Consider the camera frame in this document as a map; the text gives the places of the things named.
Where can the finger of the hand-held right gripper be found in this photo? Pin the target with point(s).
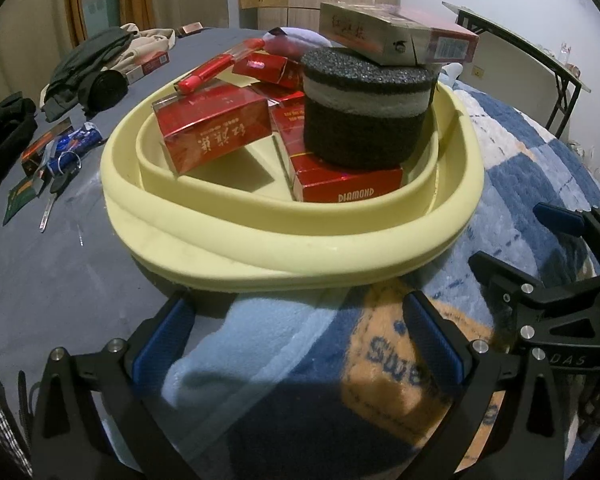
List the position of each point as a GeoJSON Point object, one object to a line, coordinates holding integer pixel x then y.
{"type": "Point", "coordinates": [557, 217]}
{"type": "Point", "coordinates": [495, 270]}

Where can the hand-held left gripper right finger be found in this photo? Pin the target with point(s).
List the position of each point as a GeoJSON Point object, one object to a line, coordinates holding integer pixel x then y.
{"type": "Point", "coordinates": [432, 340]}

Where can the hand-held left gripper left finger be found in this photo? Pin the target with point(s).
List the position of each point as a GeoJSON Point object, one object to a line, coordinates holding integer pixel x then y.
{"type": "Point", "coordinates": [162, 340]}

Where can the yellow plastic basin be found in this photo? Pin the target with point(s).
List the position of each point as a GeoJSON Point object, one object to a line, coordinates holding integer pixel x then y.
{"type": "Point", "coordinates": [260, 255]}

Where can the large black foam cylinder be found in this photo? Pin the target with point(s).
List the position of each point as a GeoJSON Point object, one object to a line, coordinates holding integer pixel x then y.
{"type": "Point", "coordinates": [360, 130]}

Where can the red silver cigarette box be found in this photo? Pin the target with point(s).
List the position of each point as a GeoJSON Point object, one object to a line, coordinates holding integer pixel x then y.
{"type": "Point", "coordinates": [150, 66]}
{"type": "Point", "coordinates": [365, 30]}

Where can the orange blue printed towel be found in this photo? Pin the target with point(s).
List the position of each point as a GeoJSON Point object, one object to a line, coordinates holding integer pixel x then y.
{"type": "Point", "coordinates": [415, 360]}

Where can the blue white checked blanket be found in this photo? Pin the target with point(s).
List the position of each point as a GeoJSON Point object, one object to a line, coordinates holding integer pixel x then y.
{"type": "Point", "coordinates": [520, 160]}

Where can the grey bed sheet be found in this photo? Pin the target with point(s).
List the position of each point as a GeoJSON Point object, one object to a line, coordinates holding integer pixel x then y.
{"type": "Point", "coordinates": [80, 270]}

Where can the black white checked fabric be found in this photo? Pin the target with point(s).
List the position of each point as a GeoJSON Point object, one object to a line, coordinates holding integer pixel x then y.
{"type": "Point", "coordinates": [0, 410]}

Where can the black folding table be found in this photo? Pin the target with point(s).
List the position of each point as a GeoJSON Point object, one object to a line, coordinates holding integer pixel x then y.
{"type": "Point", "coordinates": [510, 25]}

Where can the green card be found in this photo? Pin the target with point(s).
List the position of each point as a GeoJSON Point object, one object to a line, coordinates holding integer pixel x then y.
{"type": "Point", "coordinates": [22, 197]}

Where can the dark red flat box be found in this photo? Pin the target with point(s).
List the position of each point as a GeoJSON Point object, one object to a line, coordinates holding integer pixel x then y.
{"type": "Point", "coordinates": [40, 147]}

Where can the black fabric bag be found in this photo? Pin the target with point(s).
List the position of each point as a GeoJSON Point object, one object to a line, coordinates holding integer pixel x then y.
{"type": "Point", "coordinates": [5, 125]}

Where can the red marker pen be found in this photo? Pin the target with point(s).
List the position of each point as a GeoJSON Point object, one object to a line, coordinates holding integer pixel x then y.
{"type": "Point", "coordinates": [207, 71]}

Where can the dark jacket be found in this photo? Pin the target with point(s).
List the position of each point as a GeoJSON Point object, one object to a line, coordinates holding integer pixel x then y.
{"type": "Point", "coordinates": [85, 60]}

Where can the beige cloth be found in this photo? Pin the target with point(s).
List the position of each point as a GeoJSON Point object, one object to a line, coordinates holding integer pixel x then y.
{"type": "Point", "coordinates": [150, 42]}

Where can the white cloth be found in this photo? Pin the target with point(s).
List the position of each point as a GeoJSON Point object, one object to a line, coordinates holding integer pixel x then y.
{"type": "Point", "coordinates": [302, 35]}

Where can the copper coloured small boxes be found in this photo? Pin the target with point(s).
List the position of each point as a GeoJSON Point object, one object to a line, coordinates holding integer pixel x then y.
{"type": "Point", "coordinates": [190, 28]}

